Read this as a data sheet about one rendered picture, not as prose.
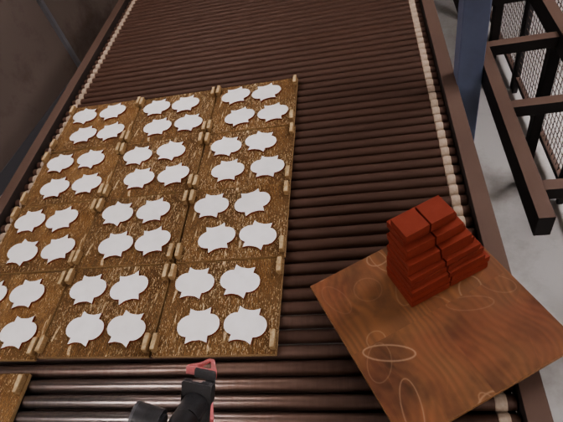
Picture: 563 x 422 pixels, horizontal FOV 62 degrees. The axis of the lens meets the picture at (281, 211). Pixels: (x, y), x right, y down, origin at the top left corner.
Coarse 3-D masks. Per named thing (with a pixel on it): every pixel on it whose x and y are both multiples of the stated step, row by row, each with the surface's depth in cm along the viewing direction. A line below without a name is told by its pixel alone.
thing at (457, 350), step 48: (336, 288) 139; (384, 288) 136; (480, 288) 130; (384, 336) 127; (432, 336) 124; (480, 336) 122; (528, 336) 119; (384, 384) 119; (432, 384) 116; (480, 384) 114
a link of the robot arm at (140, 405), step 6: (138, 402) 93; (144, 402) 94; (132, 408) 91; (138, 408) 92; (144, 408) 92; (150, 408) 92; (156, 408) 92; (162, 408) 93; (132, 414) 91; (138, 414) 91; (144, 414) 91; (150, 414) 91; (156, 414) 91; (162, 414) 92; (132, 420) 90; (138, 420) 90; (144, 420) 90; (150, 420) 90; (156, 420) 90
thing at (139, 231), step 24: (96, 216) 197; (120, 216) 193; (144, 216) 190; (168, 216) 188; (96, 240) 188; (120, 240) 184; (144, 240) 181; (168, 240) 179; (96, 264) 180; (120, 264) 177; (144, 264) 175; (168, 264) 174
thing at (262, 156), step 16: (272, 128) 210; (288, 128) 208; (208, 144) 212; (224, 144) 209; (240, 144) 206; (256, 144) 204; (272, 144) 202; (288, 144) 201; (208, 160) 205; (224, 160) 203; (240, 160) 201; (256, 160) 199; (272, 160) 195; (288, 160) 195; (208, 176) 199; (224, 176) 195; (240, 176) 195; (256, 176) 191; (272, 176) 189; (288, 176) 186
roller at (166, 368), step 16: (0, 368) 161; (16, 368) 159; (32, 368) 158; (48, 368) 157; (64, 368) 155; (80, 368) 154; (96, 368) 153; (112, 368) 152; (128, 368) 150; (144, 368) 149; (160, 368) 148; (176, 368) 147; (224, 368) 144; (240, 368) 142; (256, 368) 141; (272, 368) 140; (288, 368) 139; (304, 368) 138; (320, 368) 137; (336, 368) 136; (352, 368) 136
